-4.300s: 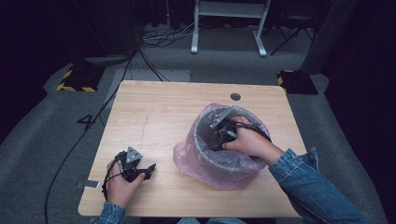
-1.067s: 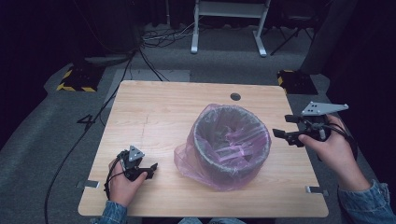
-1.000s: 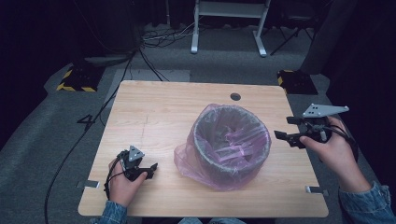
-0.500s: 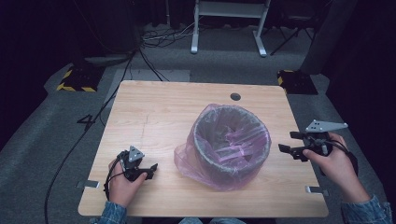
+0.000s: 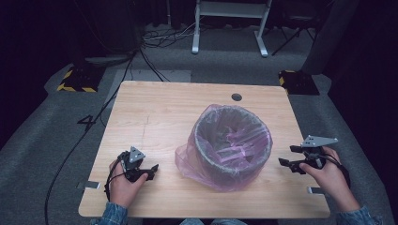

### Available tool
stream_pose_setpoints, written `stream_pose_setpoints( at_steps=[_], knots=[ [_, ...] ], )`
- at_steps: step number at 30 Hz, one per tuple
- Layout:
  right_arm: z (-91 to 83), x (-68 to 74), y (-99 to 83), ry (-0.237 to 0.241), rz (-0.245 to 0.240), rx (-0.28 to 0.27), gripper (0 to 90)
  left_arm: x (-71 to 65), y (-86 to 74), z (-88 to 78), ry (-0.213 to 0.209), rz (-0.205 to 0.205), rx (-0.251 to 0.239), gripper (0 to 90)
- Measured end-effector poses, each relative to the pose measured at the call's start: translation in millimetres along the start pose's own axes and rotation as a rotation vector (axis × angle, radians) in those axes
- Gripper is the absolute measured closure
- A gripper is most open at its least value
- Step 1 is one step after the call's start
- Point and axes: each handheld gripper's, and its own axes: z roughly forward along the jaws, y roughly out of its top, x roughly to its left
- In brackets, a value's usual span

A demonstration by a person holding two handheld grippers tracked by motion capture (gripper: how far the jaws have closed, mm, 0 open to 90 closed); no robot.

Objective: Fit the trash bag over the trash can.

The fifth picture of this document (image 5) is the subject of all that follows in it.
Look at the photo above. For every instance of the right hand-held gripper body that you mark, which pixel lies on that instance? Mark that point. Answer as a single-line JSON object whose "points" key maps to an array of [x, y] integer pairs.
{"points": [[316, 142]]}

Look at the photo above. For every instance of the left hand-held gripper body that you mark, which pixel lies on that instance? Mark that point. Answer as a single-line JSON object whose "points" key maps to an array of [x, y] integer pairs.
{"points": [[135, 156]]}

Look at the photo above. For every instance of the purple plastic trash bag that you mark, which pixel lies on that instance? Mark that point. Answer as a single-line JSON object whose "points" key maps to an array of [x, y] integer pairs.
{"points": [[187, 162]]}

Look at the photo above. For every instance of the person's left hand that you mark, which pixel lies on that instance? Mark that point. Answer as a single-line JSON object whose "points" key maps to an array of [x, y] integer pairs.
{"points": [[123, 190]]}

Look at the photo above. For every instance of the person's right hand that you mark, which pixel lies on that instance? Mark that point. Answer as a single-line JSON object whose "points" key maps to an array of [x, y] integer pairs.
{"points": [[334, 184]]}

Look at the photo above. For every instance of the grey tape tab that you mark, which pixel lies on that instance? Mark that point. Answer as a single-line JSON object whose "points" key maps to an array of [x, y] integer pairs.
{"points": [[315, 190], [89, 185]]}

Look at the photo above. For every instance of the yellow black striped base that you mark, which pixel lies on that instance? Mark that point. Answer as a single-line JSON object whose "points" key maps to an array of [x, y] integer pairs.
{"points": [[81, 81], [298, 82]]}

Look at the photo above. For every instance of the person's left leg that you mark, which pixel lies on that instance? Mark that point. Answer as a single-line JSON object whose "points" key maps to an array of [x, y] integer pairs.
{"points": [[192, 222]]}

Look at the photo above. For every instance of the person's leg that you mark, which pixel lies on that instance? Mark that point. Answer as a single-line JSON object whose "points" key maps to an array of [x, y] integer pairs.
{"points": [[230, 222], [192, 222]]}

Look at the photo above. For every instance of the black round table grommet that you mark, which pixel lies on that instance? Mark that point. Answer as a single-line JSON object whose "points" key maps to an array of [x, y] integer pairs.
{"points": [[237, 97]]}

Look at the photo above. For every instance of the person's right leg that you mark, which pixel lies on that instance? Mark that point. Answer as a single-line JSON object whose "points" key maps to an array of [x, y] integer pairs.
{"points": [[230, 222]]}

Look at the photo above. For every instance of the grey curtain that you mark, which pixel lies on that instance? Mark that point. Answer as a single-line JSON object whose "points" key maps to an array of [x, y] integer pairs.
{"points": [[331, 34]]}

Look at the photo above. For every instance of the black tripod stand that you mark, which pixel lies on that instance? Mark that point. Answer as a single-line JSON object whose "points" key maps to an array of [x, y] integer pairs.
{"points": [[294, 34]]}

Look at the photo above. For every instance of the white metal desk frame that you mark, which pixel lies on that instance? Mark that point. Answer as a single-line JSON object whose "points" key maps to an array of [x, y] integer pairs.
{"points": [[231, 9]]}

